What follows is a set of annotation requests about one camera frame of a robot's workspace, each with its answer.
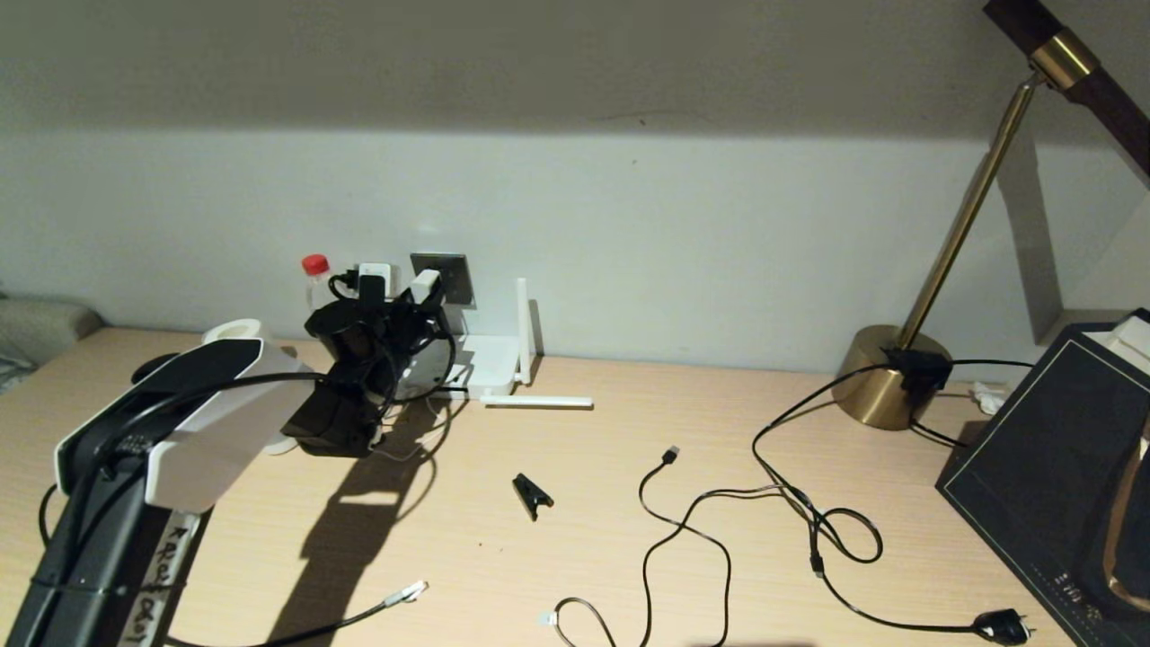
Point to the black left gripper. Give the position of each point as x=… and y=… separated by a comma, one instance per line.
x=409, y=350

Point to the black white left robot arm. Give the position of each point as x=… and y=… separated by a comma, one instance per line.
x=216, y=440

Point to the white router with antennas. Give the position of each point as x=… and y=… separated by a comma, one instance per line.
x=490, y=359

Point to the clear water bottle red cap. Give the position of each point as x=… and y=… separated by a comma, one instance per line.
x=315, y=264

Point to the white paper roll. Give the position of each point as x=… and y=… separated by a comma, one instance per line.
x=235, y=329

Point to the small black clip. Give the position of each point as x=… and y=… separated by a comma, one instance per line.
x=532, y=494

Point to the white handwritten label tape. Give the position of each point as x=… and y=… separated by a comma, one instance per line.
x=166, y=575

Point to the grey cushion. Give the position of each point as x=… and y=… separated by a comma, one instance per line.
x=45, y=328

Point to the patterned cloth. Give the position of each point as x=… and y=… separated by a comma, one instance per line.
x=13, y=373

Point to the brass desk lamp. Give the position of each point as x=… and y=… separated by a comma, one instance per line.
x=885, y=386

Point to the white box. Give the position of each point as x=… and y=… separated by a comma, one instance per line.
x=1127, y=346

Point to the grey wall socket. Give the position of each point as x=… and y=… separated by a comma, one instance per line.
x=458, y=280

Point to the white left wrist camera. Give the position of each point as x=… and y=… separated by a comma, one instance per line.
x=375, y=272

